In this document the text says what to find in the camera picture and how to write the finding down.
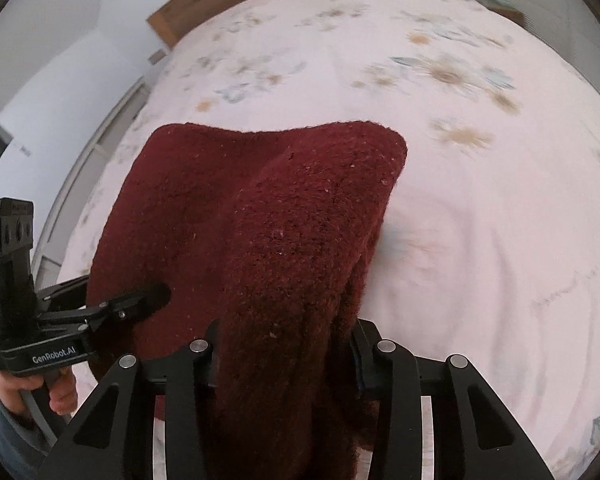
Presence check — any person's left hand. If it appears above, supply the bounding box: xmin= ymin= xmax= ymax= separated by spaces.
xmin=0 ymin=365 xmax=80 ymax=417

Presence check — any dark red knit sweater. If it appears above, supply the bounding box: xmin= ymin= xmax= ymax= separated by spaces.
xmin=86 ymin=122 xmax=407 ymax=479

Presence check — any wall switch plate left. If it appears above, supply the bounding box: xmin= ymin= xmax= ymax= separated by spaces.
xmin=148 ymin=49 xmax=166 ymax=65

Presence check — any grey sleeve forearm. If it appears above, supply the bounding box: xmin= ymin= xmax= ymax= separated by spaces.
xmin=0 ymin=377 xmax=50 ymax=479

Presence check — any pink floral bed cover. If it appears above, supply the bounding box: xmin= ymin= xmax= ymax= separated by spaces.
xmin=60 ymin=0 xmax=600 ymax=479

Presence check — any wooden nightstand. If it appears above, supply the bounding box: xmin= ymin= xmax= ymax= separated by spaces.
xmin=476 ymin=0 xmax=526 ymax=28

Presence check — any white low cabinet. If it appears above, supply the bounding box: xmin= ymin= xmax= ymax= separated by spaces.
xmin=32 ymin=79 xmax=150 ymax=288

